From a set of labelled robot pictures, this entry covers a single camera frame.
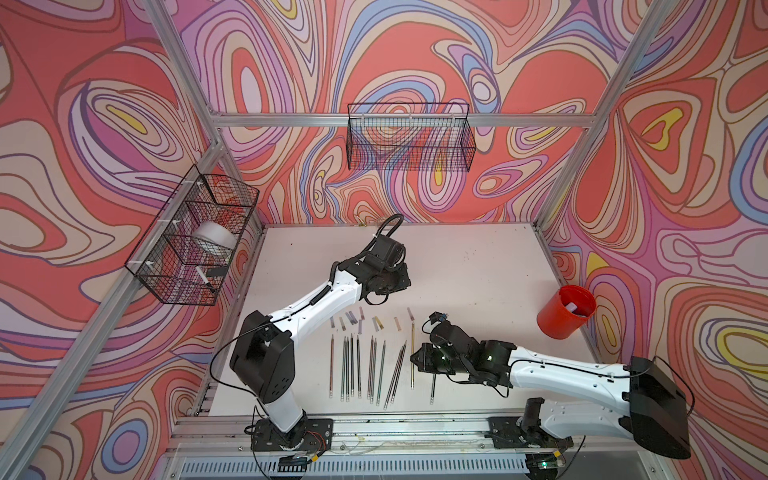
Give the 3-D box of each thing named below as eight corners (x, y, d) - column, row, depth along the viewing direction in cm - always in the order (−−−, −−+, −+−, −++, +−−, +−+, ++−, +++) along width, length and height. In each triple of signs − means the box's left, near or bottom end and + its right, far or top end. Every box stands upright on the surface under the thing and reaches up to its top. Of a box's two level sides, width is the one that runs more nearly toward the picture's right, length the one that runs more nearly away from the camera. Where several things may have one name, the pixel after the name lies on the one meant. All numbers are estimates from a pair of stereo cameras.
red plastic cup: (542, 339, 92) (564, 317, 81) (532, 309, 99) (550, 285, 88) (577, 339, 92) (604, 317, 81) (564, 309, 99) (587, 285, 88)
